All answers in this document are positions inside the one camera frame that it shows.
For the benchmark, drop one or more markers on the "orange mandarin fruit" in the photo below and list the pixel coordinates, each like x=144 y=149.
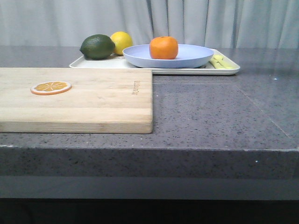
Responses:
x=164 y=47

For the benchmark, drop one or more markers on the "light blue round plate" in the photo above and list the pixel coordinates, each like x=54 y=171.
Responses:
x=189 y=57

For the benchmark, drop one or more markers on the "cream rectangular serving tray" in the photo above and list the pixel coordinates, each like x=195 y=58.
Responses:
x=119 y=62

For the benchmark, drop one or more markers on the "wooden cutting board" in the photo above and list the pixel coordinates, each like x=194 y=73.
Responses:
x=100 y=101

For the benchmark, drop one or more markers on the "yellow lemon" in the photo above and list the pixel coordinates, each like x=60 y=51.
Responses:
x=121 y=40

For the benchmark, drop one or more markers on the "dark green lime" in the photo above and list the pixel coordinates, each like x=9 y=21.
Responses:
x=97 y=47

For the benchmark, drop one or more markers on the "orange slice coaster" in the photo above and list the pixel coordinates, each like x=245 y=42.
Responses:
x=51 y=88

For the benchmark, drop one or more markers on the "grey pleated curtain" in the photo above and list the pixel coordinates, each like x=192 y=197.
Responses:
x=213 y=23

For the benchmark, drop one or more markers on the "yellow cutlery handle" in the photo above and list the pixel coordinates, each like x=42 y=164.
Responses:
x=221 y=60
x=217 y=64

